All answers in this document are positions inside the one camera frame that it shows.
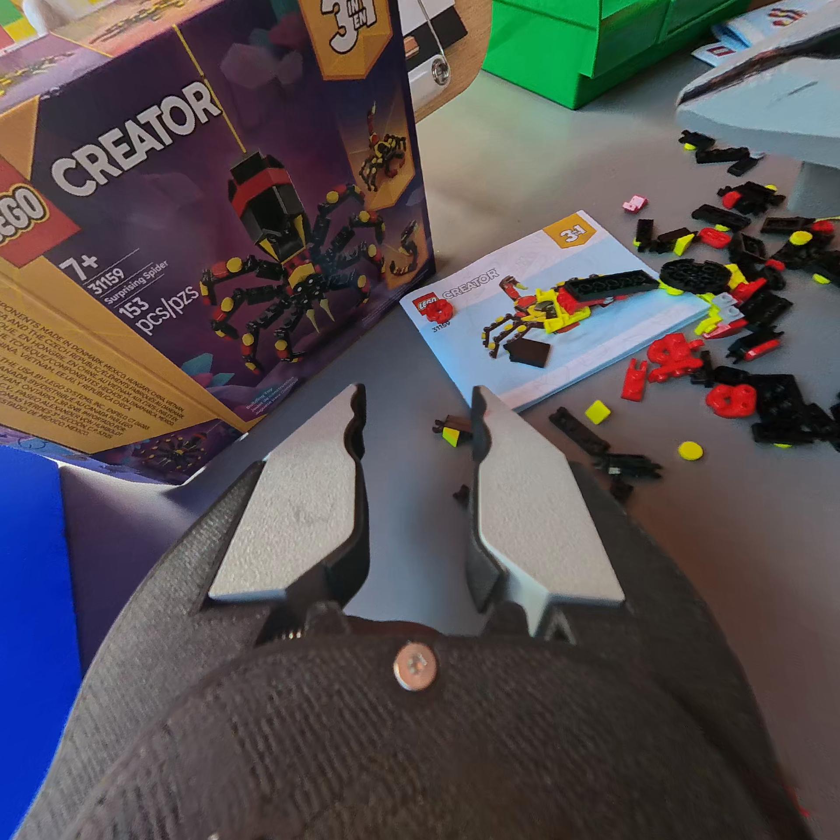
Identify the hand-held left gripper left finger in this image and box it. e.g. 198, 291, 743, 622
206, 382, 374, 611

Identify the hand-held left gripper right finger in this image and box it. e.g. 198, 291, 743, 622
465, 385, 627, 639

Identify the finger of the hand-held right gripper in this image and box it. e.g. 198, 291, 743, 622
679, 8, 840, 106
676, 67, 840, 214

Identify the lego pieces pile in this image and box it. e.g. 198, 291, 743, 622
548, 128, 840, 506

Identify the brown Lego plate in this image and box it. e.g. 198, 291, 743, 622
563, 269, 660, 309

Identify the purple cardboard lego box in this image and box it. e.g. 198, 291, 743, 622
0, 0, 437, 485

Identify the small instruction booklet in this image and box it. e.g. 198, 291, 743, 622
692, 0, 821, 67

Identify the scorpion cover instruction booklet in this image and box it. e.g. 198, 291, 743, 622
400, 210, 713, 411

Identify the green plastic bin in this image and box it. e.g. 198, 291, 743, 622
484, 0, 756, 111

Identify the blue plastic bin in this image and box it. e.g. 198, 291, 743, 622
0, 446, 83, 788

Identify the instruction sheet on wooden board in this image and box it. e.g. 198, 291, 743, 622
410, 0, 496, 122

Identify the metal wire clip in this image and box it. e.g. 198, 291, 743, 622
420, 0, 454, 86

